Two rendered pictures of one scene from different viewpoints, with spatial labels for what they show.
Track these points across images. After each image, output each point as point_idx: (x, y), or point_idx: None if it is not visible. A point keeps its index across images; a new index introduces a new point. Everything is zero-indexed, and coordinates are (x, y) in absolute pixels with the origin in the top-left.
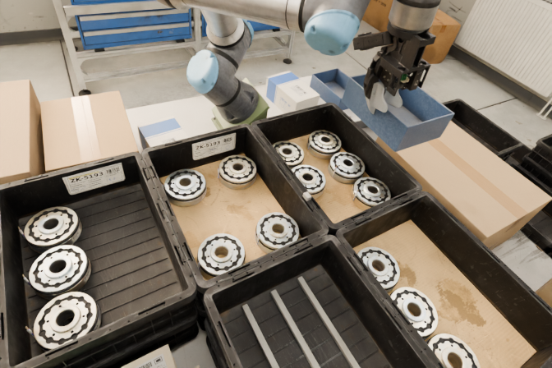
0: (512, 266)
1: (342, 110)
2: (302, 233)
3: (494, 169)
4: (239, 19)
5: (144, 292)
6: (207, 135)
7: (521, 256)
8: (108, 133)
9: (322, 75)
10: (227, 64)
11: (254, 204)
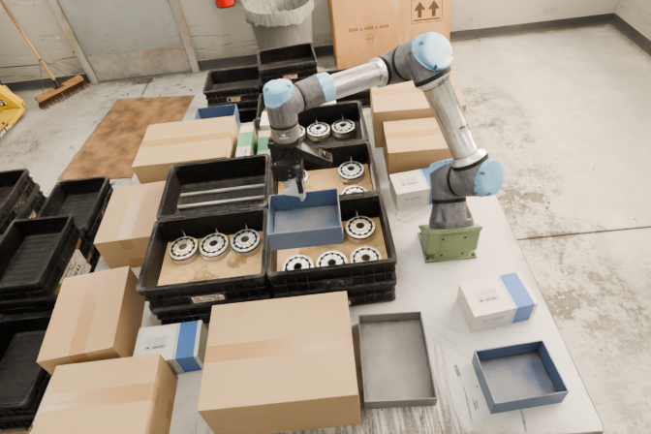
0: None
1: (475, 373)
2: None
3: (257, 378)
4: (470, 160)
5: None
6: (374, 169)
7: (199, 429)
8: (410, 141)
9: (549, 363)
10: (444, 175)
11: None
